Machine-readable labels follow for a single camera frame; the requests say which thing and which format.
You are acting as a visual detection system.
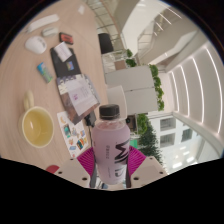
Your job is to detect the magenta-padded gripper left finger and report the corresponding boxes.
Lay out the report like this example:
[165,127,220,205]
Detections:
[54,146,100,189]

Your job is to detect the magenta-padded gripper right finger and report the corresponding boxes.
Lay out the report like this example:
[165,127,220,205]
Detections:
[125,145,169,188]

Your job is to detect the purple drink bottle black cap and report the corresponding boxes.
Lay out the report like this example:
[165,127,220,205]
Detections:
[90,103,131,186]

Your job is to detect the row of green hedge plants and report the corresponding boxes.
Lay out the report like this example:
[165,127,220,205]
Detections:
[134,113,164,166]

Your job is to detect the black power adapter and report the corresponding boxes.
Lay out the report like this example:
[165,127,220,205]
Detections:
[84,111,98,128]

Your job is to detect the pale yellow mug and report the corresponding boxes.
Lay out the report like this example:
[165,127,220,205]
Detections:
[18,89,55,149]

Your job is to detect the open brown booklet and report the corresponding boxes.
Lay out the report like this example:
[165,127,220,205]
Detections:
[55,73,102,126]

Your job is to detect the white chair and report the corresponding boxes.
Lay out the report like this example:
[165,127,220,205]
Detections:
[106,84,128,118]

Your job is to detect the white planter cabinet with plants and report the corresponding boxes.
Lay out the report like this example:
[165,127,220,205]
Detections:
[104,63,166,116]

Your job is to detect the ceiling light strips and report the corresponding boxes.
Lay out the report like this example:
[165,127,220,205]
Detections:
[168,46,224,134]

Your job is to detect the black notebook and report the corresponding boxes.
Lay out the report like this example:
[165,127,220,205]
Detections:
[49,47,82,79]

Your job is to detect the small teal card box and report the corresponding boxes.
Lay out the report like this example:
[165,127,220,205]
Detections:
[36,61,54,84]

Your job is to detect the brown planter with green plants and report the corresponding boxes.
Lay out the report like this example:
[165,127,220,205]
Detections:
[113,48,138,71]

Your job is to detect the white paper note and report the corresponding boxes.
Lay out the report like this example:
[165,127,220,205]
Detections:
[53,41,73,63]

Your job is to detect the white computer mouse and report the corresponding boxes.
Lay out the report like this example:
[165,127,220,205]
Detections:
[24,35,48,55]

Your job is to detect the black office chair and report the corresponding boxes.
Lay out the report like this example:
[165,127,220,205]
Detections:
[97,32,115,55]

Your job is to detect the small black red case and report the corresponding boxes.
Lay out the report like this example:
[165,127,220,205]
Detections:
[58,31,75,46]

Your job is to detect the small grey device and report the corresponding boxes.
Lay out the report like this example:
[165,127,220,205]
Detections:
[41,25,60,38]

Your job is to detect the long white device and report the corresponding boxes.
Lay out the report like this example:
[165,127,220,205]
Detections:
[25,13,60,34]

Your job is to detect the glass railing with wooden handrail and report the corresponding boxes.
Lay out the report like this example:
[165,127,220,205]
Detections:
[84,0,128,74]

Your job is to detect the small white paper slip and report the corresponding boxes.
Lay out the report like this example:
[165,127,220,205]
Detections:
[77,4,86,16]

